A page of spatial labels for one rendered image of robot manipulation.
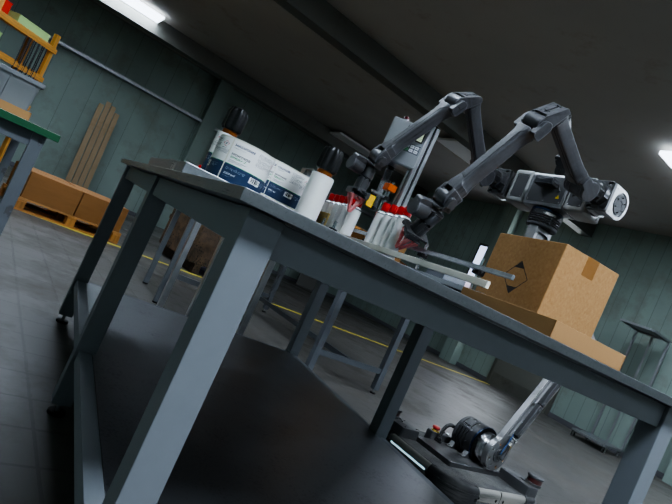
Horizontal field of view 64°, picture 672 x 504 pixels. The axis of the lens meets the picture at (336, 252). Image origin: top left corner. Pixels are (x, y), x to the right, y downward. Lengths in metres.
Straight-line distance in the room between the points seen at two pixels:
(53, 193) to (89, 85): 5.68
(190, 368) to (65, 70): 10.83
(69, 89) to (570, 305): 10.57
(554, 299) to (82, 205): 5.23
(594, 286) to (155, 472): 1.35
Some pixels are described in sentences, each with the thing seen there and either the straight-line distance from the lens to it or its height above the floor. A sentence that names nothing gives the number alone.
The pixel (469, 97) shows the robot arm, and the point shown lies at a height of 1.61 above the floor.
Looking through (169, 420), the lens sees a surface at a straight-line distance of 0.86.
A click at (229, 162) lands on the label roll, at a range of 1.78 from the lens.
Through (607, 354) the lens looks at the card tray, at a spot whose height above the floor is 0.85.
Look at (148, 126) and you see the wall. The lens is 11.74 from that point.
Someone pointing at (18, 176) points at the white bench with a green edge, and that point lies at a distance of 2.52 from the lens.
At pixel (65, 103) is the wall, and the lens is 11.50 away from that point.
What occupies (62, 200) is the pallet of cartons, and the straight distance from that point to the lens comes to 6.13.
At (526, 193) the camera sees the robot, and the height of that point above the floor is 1.42.
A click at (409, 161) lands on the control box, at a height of 1.31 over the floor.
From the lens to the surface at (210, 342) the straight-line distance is 0.82.
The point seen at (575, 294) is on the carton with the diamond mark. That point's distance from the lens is 1.75.
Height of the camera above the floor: 0.78
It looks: 1 degrees up
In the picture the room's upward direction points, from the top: 25 degrees clockwise
